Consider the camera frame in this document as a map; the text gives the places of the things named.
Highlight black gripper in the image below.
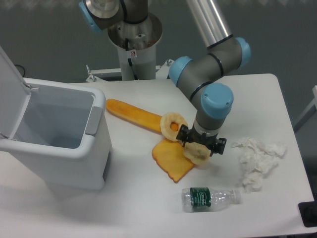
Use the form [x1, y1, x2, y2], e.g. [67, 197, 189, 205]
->
[176, 125, 226, 157]

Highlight pale round bread roll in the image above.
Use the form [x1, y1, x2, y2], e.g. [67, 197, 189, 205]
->
[183, 142, 211, 165]

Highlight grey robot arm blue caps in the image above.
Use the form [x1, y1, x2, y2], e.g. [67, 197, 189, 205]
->
[79, 0, 251, 154]

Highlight orange toast slice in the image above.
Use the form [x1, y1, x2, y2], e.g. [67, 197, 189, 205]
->
[152, 139, 195, 183]

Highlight clear plastic bottle green label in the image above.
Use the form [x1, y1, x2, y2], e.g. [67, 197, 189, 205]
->
[181, 187, 241, 213]

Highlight long orange baguette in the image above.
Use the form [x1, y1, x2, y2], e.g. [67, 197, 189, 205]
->
[106, 99, 164, 135]

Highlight crumpled white tissue paper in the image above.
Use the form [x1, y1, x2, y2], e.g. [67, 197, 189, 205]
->
[231, 137, 287, 193]

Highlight black device at table edge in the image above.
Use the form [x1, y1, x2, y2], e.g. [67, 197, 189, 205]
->
[298, 201, 317, 228]

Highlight white trash bin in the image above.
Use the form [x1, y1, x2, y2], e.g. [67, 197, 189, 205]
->
[0, 78, 112, 190]

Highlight white open bin lid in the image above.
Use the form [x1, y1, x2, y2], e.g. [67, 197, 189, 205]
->
[0, 49, 38, 140]

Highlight pale ring donut bread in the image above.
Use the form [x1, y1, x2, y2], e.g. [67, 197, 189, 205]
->
[160, 112, 188, 142]

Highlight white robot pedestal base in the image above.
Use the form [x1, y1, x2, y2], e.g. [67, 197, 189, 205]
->
[85, 12, 177, 82]

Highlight white frame at right edge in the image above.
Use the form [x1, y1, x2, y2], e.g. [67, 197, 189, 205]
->
[293, 85, 317, 133]

